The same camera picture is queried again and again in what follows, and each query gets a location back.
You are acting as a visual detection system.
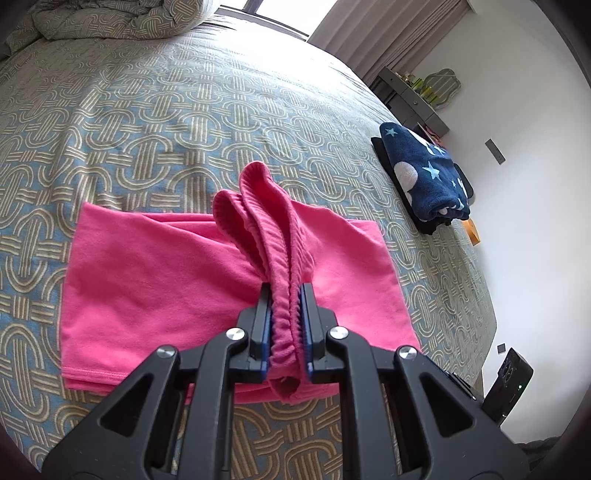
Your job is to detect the cloud shaped mirror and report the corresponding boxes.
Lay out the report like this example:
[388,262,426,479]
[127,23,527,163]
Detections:
[422,69,462,110]

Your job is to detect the bed with patterned sheet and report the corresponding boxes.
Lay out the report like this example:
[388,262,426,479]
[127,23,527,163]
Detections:
[0,0,497,480]

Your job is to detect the navy star print blanket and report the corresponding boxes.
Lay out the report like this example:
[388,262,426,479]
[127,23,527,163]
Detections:
[379,122,472,225]

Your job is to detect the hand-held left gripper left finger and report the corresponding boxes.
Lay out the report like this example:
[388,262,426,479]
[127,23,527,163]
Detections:
[41,284,273,480]

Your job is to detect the folded grey duvet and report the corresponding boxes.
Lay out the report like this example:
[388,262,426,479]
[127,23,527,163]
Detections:
[32,0,204,40]

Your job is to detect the beige curtain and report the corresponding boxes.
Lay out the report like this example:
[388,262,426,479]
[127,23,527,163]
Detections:
[307,0,472,86]

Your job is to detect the black folded garment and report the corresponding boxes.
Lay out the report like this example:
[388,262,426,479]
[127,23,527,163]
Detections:
[373,136,476,236]

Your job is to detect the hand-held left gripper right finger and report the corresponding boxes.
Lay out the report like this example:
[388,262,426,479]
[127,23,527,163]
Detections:
[302,284,529,480]

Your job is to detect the dark cloth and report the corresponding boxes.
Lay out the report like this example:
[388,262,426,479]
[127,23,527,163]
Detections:
[512,436,571,480]

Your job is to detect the dark framed window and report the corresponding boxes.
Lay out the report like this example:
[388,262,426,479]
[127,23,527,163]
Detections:
[217,0,340,42]

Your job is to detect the pink pants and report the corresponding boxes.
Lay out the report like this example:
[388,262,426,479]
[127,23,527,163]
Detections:
[60,161,421,407]

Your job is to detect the grey desk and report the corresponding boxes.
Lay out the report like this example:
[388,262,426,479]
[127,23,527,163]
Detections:
[369,67,451,139]

